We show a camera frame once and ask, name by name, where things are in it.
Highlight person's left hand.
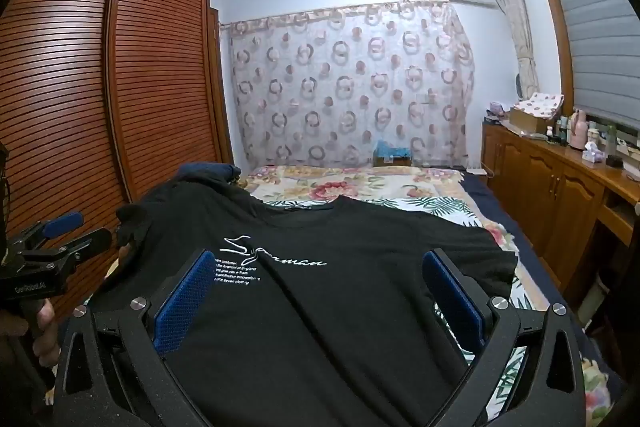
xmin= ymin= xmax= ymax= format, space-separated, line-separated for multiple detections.
xmin=0 ymin=298 xmax=61 ymax=370

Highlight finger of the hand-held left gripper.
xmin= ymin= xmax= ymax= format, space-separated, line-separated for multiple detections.
xmin=10 ymin=211 xmax=86 ymax=254
xmin=24 ymin=228 xmax=114 ymax=270

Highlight grey window roller blind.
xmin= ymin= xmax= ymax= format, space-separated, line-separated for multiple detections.
xmin=542 ymin=0 xmax=640 ymax=128

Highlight pink thermos bottle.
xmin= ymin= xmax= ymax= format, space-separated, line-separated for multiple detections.
xmin=570 ymin=109 xmax=588 ymax=152

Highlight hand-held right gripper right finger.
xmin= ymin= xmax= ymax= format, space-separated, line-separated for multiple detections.
xmin=420 ymin=248 xmax=586 ymax=427

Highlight wooden louvered wardrobe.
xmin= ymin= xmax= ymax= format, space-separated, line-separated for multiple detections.
xmin=0 ymin=0 xmax=236 ymax=308

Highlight wooden sideboard cabinet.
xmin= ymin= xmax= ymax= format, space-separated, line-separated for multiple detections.
xmin=481 ymin=119 xmax=640 ymax=308

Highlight navy folded clothes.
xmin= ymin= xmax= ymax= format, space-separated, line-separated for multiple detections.
xmin=175 ymin=162 xmax=242 ymax=188

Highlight ring-patterned sheer curtain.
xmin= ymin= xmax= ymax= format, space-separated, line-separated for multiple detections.
xmin=227 ymin=2 xmax=476 ymax=170

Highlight open cardboard box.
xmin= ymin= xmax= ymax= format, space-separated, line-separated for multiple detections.
xmin=509 ymin=107 xmax=551 ymax=134

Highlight floral bed quilt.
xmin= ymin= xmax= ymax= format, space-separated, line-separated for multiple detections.
xmin=235 ymin=164 xmax=616 ymax=427

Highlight green leaf print sheet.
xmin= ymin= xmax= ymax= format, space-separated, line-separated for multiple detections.
xmin=260 ymin=194 xmax=531 ymax=408

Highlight floral spotted cloth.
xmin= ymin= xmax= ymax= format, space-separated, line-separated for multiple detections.
xmin=514 ymin=92 xmax=566 ymax=118

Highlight tied beige curtain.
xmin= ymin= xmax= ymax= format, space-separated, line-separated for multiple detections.
xmin=485 ymin=0 xmax=541 ymax=102

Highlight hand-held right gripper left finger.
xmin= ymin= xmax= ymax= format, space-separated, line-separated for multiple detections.
xmin=52 ymin=248 xmax=221 ymax=427

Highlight black printed t-shirt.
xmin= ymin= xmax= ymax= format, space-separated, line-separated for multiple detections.
xmin=87 ymin=179 xmax=521 ymax=427

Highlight blue item at bed head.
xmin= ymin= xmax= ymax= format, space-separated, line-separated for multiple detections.
xmin=372 ymin=141 xmax=413 ymax=168

